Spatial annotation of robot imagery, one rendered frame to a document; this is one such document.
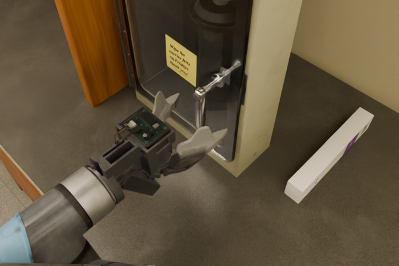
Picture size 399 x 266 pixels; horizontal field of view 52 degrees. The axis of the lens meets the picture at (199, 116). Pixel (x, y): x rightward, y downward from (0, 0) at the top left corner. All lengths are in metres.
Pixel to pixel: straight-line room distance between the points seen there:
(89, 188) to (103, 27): 0.43
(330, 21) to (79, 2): 0.59
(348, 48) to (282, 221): 0.47
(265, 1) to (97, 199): 0.34
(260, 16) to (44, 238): 0.39
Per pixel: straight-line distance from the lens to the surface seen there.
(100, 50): 0.92
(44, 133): 0.98
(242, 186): 0.85
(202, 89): 0.64
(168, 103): 0.69
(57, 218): 0.55
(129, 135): 0.58
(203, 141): 0.63
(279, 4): 0.59
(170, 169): 0.62
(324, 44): 1.10
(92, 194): 0.56
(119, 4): 0.80
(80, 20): 0.85
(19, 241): 0.55
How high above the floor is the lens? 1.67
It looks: 50 degrees down
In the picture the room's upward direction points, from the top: straight up
